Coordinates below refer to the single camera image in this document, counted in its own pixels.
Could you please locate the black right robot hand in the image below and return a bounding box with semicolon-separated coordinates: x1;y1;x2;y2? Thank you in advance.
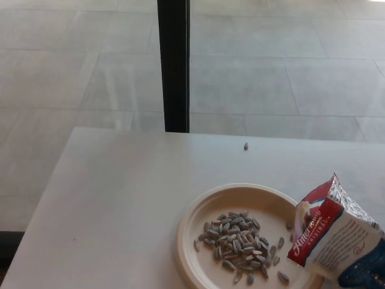
337;237;385;289

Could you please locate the red white sunflower seed bag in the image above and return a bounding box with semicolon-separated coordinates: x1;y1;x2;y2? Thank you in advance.
286;172;385;278

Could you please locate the grey sunflower seeds pile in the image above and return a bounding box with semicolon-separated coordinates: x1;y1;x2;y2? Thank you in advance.
194;210;294;285

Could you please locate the beige round disposable plate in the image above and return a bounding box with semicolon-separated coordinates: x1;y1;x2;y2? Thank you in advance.
175;182;324;289

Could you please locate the black vertical window frame post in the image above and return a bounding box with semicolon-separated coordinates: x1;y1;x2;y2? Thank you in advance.
156;0;191;134

